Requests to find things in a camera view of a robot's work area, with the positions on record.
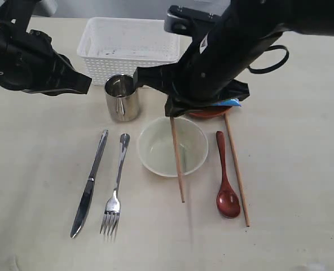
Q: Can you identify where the shiny steel cup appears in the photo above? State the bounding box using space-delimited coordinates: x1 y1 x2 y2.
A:
104 74 140 122

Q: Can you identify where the cream ceramic bowl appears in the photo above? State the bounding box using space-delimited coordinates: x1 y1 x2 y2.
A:
137 117 209 177

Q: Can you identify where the brown wooden plate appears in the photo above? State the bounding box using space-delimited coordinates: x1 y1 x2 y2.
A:
188 106 232 119

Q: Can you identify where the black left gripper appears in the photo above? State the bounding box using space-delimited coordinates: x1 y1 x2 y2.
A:
0 28 92 95

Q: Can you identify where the steel knife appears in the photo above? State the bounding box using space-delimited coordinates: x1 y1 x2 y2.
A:
70 130 108 238

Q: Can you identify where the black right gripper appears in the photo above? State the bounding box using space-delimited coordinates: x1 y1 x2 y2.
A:
133 16 283 117

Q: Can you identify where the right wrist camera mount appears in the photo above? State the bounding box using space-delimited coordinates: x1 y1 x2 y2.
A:
164 5 221 38

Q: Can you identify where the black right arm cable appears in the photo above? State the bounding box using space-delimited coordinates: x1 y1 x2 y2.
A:
247 44 290 75

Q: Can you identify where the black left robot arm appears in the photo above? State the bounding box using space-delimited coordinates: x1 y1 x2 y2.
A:
0 0 91 96

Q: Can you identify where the steel fork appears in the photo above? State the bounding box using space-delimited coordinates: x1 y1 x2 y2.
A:
99 133 130 237

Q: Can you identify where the wooden chopstick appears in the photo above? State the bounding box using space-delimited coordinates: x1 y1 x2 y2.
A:
170 117 185 203
224 113 251 228

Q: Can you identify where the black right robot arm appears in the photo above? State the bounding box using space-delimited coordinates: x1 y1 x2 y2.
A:
133 1 334 117

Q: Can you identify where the blue chips bag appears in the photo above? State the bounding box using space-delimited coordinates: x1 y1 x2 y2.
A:
212 99 241 107

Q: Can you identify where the white perforated plastic basket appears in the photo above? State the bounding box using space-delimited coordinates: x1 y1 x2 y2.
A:
77 17 180 86

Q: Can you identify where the dark red wooden spoon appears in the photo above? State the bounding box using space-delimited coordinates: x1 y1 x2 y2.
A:
216 131 241 218

